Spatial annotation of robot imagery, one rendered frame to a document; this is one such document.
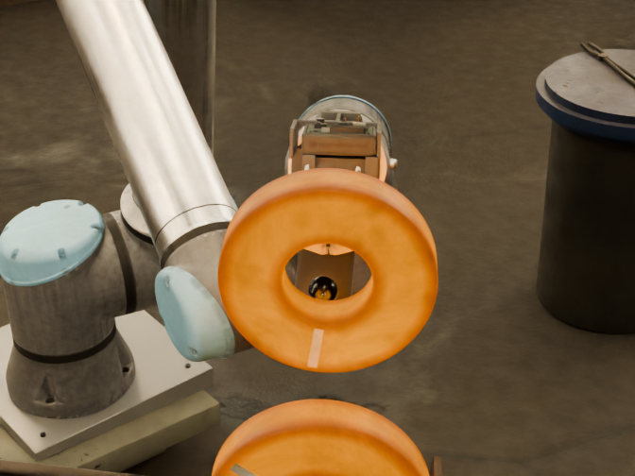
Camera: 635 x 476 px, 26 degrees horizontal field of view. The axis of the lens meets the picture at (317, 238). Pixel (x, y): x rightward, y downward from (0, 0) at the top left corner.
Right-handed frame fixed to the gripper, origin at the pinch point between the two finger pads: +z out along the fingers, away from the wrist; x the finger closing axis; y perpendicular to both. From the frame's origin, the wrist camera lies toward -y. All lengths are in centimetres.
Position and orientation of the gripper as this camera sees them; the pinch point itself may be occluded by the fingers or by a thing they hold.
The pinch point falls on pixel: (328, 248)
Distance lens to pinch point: 98.1
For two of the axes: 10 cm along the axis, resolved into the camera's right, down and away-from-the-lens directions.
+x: 10.0, 0.4, -0.4
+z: -0.4, 2.3, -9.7
